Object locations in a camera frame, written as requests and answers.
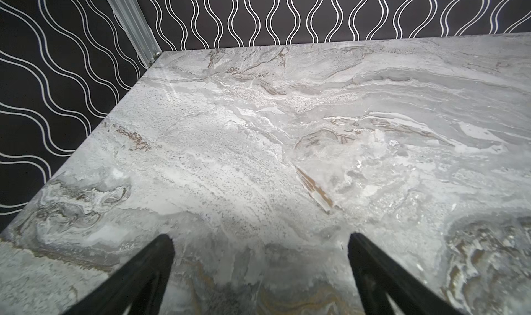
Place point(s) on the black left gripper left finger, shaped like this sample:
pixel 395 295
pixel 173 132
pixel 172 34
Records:
pixel 138 287

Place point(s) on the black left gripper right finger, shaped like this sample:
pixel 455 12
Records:
pixel 380 279

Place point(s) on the aluminium corner frame post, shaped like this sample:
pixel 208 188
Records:
pixel 131 17

